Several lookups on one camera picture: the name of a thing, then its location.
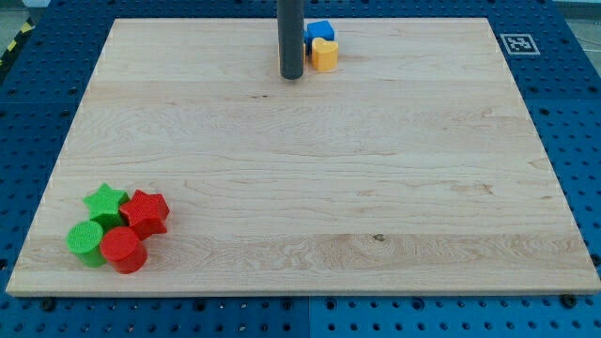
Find yellow heart block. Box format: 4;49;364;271
311;38;339;72

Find wooden board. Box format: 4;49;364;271
7;18;600;297

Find blue cube block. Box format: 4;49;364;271
304;20;335;52

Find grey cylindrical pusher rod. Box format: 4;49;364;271
276;0;305;80

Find red star block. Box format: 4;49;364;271
119;190;170;240

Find red cylinder block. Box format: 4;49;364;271
100;226;147;274

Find green star block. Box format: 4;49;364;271
83;183;130;232

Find green cylinder block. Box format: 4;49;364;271
66;221;106;268

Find white fiducial marker tag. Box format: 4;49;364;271
501;33;540;55

